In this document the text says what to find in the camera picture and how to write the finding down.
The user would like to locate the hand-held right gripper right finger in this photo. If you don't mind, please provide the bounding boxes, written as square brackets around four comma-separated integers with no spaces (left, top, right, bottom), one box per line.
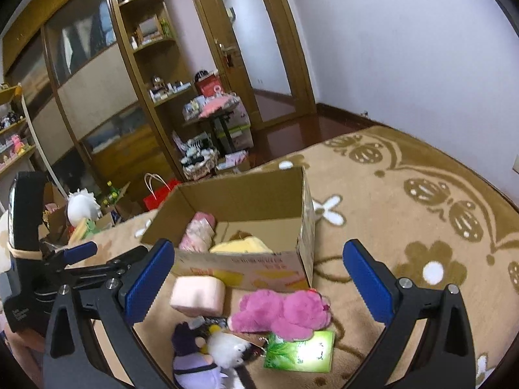
[342,239,476,389]

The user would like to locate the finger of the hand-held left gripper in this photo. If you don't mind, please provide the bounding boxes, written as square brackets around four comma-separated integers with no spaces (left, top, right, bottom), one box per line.
[57,246,151,292]
[41,242,99,270]

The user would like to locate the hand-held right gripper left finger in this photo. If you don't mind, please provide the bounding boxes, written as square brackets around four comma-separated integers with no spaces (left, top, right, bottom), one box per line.
[42,239,176,389]

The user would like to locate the peach soft foam block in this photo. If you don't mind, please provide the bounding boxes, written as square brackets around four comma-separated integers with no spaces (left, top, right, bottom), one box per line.
[169,276,226,317]

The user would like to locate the pink patterned pouch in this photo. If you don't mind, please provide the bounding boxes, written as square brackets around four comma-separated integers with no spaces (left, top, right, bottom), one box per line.
[178,211,217,252]

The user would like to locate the purple plush doll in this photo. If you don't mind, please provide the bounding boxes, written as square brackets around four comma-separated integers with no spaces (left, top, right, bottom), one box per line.
[170,321,230,389]

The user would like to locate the magenta plush bear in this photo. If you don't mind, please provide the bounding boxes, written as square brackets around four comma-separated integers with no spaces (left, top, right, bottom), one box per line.
[228,289,332,340]

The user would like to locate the green tissue pack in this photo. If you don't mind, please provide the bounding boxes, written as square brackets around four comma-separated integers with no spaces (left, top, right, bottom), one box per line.
[263,330,335,373]

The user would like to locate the yellow plush toy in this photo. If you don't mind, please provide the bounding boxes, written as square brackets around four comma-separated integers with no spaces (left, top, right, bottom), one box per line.
[210,236,274,255]

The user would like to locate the white fluffy plush toy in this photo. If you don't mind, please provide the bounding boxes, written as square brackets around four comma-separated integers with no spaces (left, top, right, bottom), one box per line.
[207,329,252,369]

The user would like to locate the person's left forearm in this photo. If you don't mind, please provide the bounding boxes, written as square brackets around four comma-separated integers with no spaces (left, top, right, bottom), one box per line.
[3,323,46,389]

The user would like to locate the brown cardboard box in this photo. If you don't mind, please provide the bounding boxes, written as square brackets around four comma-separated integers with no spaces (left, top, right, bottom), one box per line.
[42,182,70,244]

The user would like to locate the white-haired plush doll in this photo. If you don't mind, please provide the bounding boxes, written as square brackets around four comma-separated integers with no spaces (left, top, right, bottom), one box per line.
[66,189,103,228]

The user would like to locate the cardboard box with bottles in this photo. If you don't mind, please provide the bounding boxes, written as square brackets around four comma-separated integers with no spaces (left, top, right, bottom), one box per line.
[96,181,136,228]

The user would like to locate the red paper bag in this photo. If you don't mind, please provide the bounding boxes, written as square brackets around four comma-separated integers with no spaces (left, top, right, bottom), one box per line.
[143,173,182,212]

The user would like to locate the wooden figurine display shelf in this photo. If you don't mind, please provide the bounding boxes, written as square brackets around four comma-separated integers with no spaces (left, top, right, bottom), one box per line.
[0,82,38,176]

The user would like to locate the wicker basket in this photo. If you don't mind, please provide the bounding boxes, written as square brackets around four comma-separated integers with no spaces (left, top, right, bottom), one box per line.
[181,155,220,182]

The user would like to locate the small cardboard floor box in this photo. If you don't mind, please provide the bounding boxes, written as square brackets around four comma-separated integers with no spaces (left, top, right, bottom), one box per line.
[215,150,252,176]

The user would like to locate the wooden wardrobe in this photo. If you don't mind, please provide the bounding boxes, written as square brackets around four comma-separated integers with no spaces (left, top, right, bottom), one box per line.
[0,0,183,215]

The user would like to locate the stacked white boxes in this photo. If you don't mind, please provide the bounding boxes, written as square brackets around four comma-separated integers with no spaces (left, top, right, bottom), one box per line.
[215,99,255,151]

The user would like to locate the small cluttered side table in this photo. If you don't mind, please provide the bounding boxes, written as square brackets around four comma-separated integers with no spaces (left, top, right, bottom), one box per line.
[182,93,241,152]

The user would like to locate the red gift box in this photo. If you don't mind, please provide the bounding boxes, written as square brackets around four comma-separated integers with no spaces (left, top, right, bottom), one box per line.
[194,73,222,97]

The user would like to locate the wooden corner shelf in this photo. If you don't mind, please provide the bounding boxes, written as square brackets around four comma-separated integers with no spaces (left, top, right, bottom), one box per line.
[111,0,217,179]

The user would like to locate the wooden door with glass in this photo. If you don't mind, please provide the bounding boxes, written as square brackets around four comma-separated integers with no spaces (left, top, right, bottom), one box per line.
[184,0,318,130]

